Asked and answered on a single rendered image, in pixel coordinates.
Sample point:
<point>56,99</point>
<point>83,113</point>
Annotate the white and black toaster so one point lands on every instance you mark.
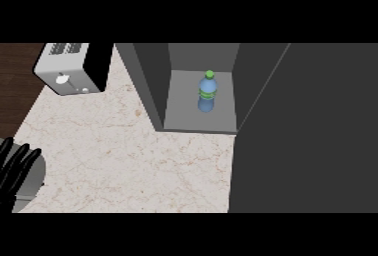
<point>68,70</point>

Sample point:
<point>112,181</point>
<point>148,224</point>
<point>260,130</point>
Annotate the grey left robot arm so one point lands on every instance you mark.
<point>29,180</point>

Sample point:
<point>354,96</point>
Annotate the blue water bottle green cap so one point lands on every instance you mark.
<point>207,91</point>

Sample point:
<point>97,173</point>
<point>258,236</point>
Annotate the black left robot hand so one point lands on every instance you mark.
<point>12,168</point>

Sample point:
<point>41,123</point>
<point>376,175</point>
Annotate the dark grey cabinet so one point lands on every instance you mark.
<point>196,110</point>

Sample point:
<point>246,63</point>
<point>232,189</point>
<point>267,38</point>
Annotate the dark grey cabinet door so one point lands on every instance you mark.
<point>304,133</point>

